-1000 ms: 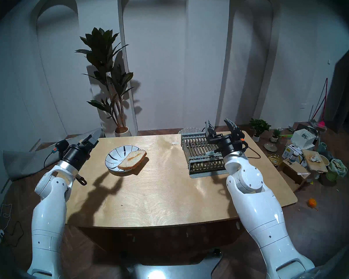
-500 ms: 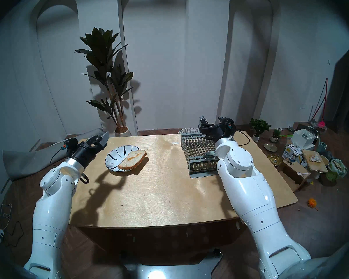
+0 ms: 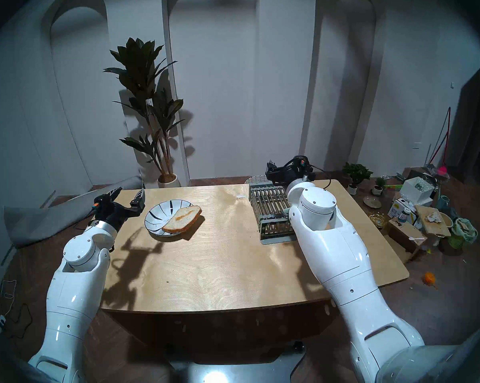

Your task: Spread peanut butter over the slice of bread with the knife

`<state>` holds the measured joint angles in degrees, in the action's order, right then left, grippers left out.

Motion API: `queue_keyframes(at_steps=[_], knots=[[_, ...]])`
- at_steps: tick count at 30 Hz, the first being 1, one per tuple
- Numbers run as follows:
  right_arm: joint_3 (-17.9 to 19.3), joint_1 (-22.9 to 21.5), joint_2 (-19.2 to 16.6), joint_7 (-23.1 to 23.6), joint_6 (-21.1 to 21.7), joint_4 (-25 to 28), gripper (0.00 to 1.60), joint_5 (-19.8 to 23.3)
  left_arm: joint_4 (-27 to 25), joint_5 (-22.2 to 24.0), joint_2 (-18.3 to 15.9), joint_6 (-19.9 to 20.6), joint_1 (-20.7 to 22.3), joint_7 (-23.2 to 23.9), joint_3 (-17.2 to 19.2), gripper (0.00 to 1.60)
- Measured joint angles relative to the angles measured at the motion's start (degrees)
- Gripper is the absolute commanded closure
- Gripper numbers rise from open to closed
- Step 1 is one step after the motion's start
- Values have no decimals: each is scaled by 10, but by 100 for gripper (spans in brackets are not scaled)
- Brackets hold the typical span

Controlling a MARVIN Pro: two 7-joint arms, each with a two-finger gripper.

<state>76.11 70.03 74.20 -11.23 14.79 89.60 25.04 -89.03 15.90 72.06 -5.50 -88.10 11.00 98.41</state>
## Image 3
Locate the white floor cable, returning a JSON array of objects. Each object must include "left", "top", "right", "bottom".
[{"left": 0, "top": 278, "right": 18, "bottom": 316}]

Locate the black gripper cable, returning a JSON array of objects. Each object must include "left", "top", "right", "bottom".
[
  {"left": 312, "top": 165, "right": 333, "bottom": 190},
  {"left": 74, "top": 204, "right": 99, "bottom": 231}
]

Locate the wooden cutting board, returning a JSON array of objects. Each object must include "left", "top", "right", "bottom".
[{"left": 415, "top": 205, "right": 452, "bottom": 237}]

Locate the red broom with pink head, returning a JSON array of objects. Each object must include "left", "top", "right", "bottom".
[{"left": 424, "top": 107, "right": 452, "bottom": 178}]

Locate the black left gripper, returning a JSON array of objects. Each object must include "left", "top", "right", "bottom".
[{"left": 91, "top": 186, "right": 147, "bottom": 229}]

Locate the black floor cable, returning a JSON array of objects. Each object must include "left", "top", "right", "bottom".
[{"left": 4, "top": 302, "right": 34, "bottom": 340}]

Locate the bushy small potted plant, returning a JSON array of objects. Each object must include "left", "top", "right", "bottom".
[{"left": 342, "top": 163, "right": 373, "bottom": 195}]

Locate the white printed carton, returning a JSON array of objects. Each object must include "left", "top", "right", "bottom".
[{"left": 388, "top": 198, "right": 415, "bottom": 220}]

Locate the white box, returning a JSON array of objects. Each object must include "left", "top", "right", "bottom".
[{"left": 400, "top": 177, "right": 436, "bottom": 207}]

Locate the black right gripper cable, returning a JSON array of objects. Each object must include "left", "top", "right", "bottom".
[{"left": 312, "top": 165, "right": 333, "bottom": 190}]

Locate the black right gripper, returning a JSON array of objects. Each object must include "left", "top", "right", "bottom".
[{"left": 266, "top": 155, "right": 316, "bottom": 186}]

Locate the dark leaning panel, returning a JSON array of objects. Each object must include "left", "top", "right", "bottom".
[{"left": 448, "top": 59, "right": 480, "bottom": 168}]

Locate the tall potted plant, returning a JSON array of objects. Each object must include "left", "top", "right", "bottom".
[{"left": 103, "top": 38, "right": 193, "bottom": 188}]

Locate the metal robot base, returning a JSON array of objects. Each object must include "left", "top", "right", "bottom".
[{"left": 164, "top": 340, "right": 307, "bottom": 383}]

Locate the white plate with dark stripes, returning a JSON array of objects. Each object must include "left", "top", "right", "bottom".
[{"left": 144, "top": 199, "right": 195, "bottom": 237}]

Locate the grey slatted cutlery rack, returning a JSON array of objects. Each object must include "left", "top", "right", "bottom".
[{"left": 249, "top": 184, "right": 300, "bottom": 245}]

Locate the slice of bread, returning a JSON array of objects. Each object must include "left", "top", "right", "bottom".
[{"left": 161, "top": 205, "right": 203, "bottom": 234}]

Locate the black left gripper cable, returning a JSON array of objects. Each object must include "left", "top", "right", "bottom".
[{"left": 74, "top": 204, "right": 99, "bottom": 231}]

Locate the brown cardboard box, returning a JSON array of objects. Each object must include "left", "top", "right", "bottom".
[{"left": 384, "top": 217, "right": 428, "bottom": 263}]

